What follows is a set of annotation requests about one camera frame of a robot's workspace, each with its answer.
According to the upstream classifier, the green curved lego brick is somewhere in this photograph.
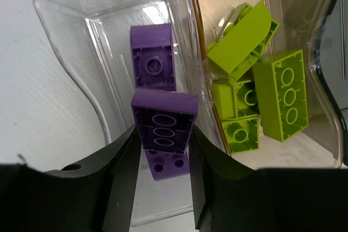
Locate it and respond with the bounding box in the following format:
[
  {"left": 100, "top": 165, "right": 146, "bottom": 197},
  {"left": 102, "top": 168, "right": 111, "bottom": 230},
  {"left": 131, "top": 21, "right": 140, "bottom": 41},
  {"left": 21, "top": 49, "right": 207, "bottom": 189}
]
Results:
[{"left": 207, "top": 2, "right": 271, "bottom": 85}]

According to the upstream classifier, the purple sloped lego brick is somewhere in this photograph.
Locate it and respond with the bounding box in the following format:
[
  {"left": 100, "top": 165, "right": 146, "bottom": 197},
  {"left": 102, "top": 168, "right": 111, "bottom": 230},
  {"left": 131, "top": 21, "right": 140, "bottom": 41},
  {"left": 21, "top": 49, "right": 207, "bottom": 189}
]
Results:
[{"left": 129, "top": 23, "right": 176, "bottom": 91}]

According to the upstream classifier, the clear plastic bin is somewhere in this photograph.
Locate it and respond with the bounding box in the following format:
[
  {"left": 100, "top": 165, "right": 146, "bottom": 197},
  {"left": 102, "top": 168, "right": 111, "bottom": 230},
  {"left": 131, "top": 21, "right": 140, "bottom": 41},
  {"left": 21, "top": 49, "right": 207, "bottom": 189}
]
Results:
[{"left": 32, "top": 0, "right": 232, "bottom": 227}]

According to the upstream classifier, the purple long lego brick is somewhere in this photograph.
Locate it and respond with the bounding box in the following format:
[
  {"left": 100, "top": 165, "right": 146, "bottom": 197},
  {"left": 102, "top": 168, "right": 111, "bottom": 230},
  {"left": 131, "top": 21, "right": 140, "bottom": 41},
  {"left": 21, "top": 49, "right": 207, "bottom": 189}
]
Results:
[{"left": 131, "top": 88, "right": 199, "bottom": 154}]

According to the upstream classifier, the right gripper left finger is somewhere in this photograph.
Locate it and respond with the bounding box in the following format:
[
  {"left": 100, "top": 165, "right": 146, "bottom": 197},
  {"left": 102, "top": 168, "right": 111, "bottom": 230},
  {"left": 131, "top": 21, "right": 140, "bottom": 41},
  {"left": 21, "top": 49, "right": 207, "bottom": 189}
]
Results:
[{"left": 1, "top": 127, "right": 141, "bottom": 231}]

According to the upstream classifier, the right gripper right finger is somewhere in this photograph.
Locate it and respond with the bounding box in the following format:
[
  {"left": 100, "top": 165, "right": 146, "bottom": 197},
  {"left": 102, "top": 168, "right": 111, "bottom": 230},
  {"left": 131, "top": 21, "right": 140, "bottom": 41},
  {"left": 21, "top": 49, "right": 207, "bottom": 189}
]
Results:
[{"left": 189, "top": 128, "right": 347, "bottom": 231}]

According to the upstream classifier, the green long lego brick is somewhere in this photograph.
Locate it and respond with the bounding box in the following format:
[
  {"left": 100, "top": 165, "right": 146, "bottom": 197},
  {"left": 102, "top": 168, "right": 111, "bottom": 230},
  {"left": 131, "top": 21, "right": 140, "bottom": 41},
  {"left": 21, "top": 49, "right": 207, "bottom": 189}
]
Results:
[{"left": 252, "top": 49, "right": 309, "bottom": 142}]

